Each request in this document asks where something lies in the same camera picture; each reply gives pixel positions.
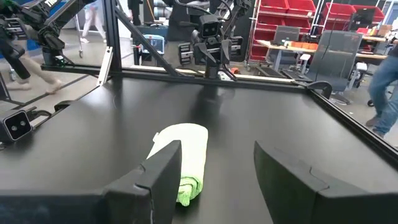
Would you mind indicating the orange tray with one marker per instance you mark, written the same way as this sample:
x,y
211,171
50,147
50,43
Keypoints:
x,y
304,45

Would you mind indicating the black computer tower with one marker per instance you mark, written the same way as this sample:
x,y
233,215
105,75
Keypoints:
x,y
295,75
270,72

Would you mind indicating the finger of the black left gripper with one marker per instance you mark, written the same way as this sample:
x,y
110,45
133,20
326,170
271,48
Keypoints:
x,y
227,48
203,51

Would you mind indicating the black table-level camera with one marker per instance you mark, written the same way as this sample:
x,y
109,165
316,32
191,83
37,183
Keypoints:
x,y
15,126

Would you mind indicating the orange black vacuum cleaner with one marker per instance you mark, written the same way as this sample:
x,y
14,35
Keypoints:
x,y
235,70

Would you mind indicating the red storage bin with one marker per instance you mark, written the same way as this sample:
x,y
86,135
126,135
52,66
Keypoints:
x,y
270,23
258,57
263,37
301,7
273,5
381,12
297,23
338,12

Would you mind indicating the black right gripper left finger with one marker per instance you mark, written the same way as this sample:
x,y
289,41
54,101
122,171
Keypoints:
x,y
140,205

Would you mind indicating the black corner hook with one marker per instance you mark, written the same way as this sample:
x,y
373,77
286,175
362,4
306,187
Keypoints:
x,y
323,85

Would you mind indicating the green microfiber towel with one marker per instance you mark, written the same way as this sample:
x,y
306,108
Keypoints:
x,y
189,146

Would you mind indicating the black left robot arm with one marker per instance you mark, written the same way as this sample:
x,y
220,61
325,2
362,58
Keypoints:
x,y
212,70

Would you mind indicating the black edge clamp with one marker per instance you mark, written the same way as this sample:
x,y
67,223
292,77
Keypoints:
x,y
63,105

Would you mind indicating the black aluminium table frame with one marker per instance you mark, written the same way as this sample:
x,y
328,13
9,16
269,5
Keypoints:
x,y
112,37

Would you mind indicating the grey office chair white base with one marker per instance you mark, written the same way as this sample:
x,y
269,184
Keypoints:
x,y
334,56

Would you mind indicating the grey mesh chair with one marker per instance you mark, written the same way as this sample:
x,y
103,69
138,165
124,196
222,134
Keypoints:
x,y
286,34

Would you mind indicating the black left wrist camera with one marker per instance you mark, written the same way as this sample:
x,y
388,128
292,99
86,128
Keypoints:
x,y
210,28

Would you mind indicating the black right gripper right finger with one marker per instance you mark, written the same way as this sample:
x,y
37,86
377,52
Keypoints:
x,y
295,202

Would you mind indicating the white frame bracket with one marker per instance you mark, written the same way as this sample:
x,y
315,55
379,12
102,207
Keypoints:
x,y
105,65

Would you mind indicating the black monitor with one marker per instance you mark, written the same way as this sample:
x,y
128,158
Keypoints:
x,y
365,18

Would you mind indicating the grey collaborative robot arm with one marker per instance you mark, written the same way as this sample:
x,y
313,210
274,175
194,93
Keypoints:
x,y
161,11

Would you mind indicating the black device with white labels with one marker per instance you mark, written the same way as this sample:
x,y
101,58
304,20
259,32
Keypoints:
x,y
237,48
185,53

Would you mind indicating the cardboard box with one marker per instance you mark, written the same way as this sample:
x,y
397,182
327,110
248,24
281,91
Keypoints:
x,y
385,31

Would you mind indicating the person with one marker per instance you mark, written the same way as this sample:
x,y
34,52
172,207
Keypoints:
x,y
385,81
37,68
93,18

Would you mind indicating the long wooden-top desk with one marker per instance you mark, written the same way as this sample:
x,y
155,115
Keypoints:
x,y
373,56

